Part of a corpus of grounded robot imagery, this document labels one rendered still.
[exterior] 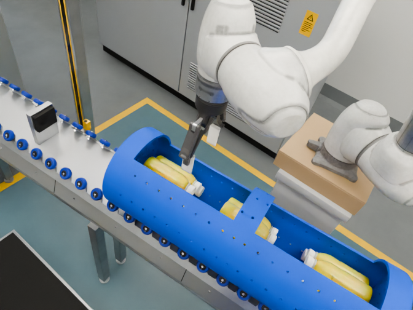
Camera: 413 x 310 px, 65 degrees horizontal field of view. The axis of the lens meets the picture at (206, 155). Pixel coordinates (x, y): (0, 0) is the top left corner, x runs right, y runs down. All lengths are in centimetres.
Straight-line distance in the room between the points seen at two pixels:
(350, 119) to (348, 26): 61
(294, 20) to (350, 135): 116
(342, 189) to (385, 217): 167
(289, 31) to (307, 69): 171
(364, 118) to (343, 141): 11
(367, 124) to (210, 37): 74
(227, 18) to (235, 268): 62
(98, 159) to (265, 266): 79
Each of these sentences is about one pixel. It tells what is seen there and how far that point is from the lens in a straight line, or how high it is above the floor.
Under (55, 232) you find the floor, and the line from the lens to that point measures 229.
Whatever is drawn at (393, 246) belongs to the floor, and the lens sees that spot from 282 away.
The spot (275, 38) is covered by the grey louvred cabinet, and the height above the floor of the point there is 97.
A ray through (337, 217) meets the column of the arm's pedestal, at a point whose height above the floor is 97.
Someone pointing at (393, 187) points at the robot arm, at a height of 125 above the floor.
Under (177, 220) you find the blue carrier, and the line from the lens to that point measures 93.
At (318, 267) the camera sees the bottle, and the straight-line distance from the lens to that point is 99.
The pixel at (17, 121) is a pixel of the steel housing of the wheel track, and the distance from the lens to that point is 159.
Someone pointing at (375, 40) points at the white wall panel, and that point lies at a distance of 348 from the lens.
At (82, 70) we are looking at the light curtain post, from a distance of 165.
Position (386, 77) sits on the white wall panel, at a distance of 357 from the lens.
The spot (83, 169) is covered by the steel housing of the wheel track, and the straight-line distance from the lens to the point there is 135.
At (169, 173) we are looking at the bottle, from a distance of 102.
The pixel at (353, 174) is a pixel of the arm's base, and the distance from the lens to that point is 136.
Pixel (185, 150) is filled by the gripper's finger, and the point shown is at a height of 140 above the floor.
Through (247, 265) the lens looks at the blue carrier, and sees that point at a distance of 91.
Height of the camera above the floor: 196
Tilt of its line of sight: 47 degrees down
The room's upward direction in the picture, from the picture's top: 14 degrees clockwise
